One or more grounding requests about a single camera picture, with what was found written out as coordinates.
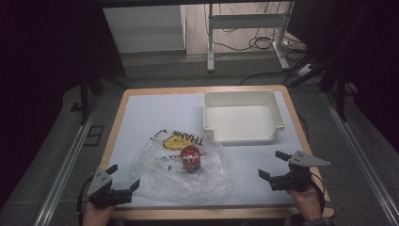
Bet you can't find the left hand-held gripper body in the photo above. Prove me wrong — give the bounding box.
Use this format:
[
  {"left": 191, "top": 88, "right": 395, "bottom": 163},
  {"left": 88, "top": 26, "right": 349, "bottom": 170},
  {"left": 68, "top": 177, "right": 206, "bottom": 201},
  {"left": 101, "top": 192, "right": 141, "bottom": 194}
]
[{"left": 86, "top": 167, "right": 134, "bottom": 209}]

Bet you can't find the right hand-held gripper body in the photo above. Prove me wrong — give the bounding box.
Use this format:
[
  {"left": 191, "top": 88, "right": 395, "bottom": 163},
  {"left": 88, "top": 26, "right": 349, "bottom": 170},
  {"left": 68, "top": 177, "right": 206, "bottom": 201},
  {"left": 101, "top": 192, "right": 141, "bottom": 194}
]
[{"left": 268, "top": 150, "right": 331, "bottom": 193}]

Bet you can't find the clear printed plastic bag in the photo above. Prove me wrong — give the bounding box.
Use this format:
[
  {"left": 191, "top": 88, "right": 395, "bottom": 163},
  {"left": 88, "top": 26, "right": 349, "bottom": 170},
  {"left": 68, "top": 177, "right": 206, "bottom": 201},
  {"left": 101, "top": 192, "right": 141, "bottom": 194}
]
[{"left": 130, "top": 127, "right": 233, "bottom": 202}]

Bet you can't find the white plastic bin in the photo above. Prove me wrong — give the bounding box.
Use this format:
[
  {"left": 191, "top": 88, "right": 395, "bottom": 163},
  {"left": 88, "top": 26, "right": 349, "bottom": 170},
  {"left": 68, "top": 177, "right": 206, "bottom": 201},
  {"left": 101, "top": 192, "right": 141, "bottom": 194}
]
[{"left": 201, "top": 89, "right": 287, "bottom": 146}]

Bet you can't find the red can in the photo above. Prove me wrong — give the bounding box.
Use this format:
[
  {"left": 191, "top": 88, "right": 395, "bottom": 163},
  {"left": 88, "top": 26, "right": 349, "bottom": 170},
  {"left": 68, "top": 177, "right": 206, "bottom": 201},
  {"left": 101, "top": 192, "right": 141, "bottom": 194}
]
[{"left": 179, "top": 144, "right": 203, "bottom": 173}]

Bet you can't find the person's right hand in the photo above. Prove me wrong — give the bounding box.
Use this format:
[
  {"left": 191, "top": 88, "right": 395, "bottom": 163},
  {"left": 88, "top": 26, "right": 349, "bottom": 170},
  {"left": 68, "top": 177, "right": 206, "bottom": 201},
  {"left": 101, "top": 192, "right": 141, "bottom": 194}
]
[{"left": 286, "top": 183, "right": 324, "bottom": 222}]

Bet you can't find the person's left hand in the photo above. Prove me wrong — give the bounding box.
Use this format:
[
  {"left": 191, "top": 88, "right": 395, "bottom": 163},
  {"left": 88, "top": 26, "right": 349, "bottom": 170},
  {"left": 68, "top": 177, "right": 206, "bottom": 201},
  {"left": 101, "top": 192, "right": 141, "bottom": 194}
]
[{"left": 82, "top": 201, "right": 116, "bottom": 226}]

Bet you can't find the black metal stand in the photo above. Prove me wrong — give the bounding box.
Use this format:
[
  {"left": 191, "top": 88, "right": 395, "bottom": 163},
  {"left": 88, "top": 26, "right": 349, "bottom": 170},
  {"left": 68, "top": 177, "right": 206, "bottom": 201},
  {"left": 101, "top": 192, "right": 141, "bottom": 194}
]
[
  {"left": 319, "top": 56, "right": 350, "bottom": 121},
  {"left": 78, "top": 70, "right": 105, "bottom": 125}
]

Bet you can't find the white power strip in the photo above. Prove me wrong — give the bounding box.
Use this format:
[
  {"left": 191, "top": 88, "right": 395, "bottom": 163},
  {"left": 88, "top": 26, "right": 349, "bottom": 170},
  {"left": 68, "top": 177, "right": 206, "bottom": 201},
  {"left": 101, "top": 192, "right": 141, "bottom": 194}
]
[{"left": 295, "top": 63, "right": 314, "bottom": 78}]

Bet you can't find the white cabinet panel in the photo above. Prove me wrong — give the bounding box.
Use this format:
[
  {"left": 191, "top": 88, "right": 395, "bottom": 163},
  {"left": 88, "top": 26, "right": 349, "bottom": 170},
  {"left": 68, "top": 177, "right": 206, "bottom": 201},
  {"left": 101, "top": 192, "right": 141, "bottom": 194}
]
[{"left": 103, "top": 5, "right": 186, "bottom": 54}]

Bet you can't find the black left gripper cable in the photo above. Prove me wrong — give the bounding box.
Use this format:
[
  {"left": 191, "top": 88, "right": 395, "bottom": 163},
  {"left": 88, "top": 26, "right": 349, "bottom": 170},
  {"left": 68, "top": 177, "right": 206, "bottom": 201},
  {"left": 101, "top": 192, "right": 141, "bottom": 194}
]
[{"left": 76, "top": 175, "right": 95, "bottom": 226}]

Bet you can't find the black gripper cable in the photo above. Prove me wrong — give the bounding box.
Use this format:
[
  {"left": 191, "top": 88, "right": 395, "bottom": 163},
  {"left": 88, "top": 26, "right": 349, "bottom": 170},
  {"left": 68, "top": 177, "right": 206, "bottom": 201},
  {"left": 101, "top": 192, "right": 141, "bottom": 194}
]
[
  {"left": 310, "top": 172, "right": 327, "bottom": 218},
  {"left": 76, "top": 175, "right": 95, "bottom": 226}
]

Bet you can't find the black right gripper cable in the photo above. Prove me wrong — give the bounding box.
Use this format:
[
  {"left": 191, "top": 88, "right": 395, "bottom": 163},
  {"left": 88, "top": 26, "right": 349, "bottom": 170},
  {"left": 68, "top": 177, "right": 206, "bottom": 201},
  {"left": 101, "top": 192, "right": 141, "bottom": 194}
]
[{"left": 310, "top": 172, "right": 327, "bottom": 218}]

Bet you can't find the aluminium floor rail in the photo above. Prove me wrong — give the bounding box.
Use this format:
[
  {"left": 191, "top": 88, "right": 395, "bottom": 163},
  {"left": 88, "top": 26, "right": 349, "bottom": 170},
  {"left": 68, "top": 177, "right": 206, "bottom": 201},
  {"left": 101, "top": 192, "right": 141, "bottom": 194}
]
[
  {"left": 33, "top": 97, "right": 102, "bottom": 226},
  {"left": 323, "top": 92, "right": 399, "bottom": 226}
]

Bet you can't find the tangle of black floor cables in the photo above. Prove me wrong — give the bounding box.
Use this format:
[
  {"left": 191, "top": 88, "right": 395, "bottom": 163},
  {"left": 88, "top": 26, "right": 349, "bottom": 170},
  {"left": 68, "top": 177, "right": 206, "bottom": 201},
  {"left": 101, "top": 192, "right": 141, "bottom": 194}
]
[{"left": 213, "top": 26, "right": 310, "bottom": 55}]

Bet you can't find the white metal desk frame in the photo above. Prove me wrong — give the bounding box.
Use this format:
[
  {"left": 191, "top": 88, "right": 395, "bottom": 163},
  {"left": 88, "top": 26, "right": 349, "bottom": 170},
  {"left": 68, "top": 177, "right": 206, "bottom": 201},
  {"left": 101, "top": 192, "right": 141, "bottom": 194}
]
[{"left": 206, "top": 2, "right": 294, "bottom": 73}]

